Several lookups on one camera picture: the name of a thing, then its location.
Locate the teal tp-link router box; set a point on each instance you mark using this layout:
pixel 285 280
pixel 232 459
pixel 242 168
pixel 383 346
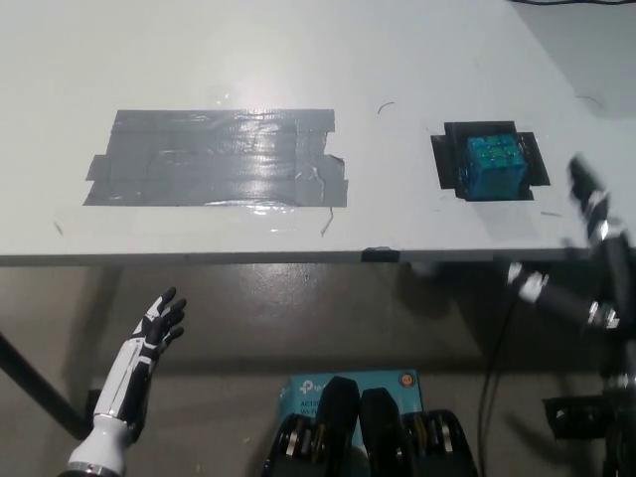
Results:
pixel 303 392

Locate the black tape square mark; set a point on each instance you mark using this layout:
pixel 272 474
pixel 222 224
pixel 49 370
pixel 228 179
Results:
pixel 449 159

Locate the grey duct tape patch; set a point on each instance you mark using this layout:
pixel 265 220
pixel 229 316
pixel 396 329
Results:
pixel 218 156

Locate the teal rubik's cube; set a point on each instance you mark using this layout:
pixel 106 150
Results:
pixel 494 166

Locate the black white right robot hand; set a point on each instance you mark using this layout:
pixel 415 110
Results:
pixel 591 199

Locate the black metal table leg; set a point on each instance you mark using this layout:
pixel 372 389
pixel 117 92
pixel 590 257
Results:
pixel 35 380

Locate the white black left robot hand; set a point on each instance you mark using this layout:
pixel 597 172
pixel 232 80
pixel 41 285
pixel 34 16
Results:
pixel 144 338

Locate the black floor bracket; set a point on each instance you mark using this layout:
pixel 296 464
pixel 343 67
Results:
pixel 571 417

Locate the small black tape piece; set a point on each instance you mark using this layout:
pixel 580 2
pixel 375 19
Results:
pixel 380 254

